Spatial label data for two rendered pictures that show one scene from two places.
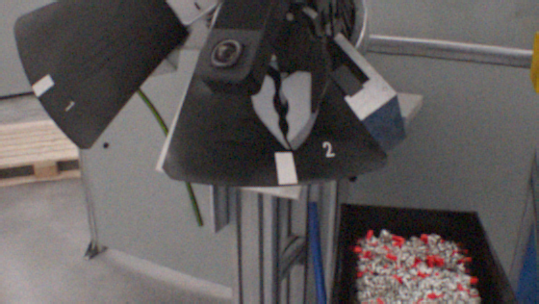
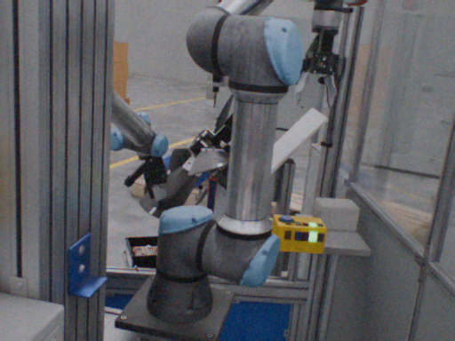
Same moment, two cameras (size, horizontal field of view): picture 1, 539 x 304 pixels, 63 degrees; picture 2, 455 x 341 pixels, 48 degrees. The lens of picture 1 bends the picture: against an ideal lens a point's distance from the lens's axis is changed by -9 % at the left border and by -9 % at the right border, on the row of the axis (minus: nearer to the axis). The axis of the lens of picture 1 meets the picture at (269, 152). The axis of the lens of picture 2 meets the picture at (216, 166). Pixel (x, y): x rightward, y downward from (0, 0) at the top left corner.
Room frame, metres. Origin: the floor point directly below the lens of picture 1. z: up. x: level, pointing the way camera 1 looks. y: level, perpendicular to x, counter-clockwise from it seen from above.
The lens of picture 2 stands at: (-0.28, -1.73, 1.66)
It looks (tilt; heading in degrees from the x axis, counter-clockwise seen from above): 15 degrees down; 60
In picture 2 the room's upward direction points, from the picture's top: 5 degrees clockwise
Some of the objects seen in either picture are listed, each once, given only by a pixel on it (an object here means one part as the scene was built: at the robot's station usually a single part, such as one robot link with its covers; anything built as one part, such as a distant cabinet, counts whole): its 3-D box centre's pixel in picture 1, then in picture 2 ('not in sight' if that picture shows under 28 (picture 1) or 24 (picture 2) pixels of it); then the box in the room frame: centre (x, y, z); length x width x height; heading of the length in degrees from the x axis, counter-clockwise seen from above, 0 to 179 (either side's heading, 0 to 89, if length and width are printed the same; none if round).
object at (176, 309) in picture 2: not in sight; (180, 284); (0.19, -0.79, 1.09); 0.15 x 0.15 x 0.10
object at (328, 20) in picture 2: not in sight; (327, 20); (0.64, -0.63, 1.70); 0.08 x 0.08 x 0.05
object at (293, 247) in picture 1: (281, 263); not in sight; (0.90, -0.03, 0.56); 0.19 x 0.04 x 0.04; 154
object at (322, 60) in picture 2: not in sight; (323, 51); (0.63, -0.64, 1.62); 0.09 x 0.08 x 0.12; 64
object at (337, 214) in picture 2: not in sight; (334, 212); (1.24, -0.13, 0.92); 0.17 x 0.16 x 0.11; 154
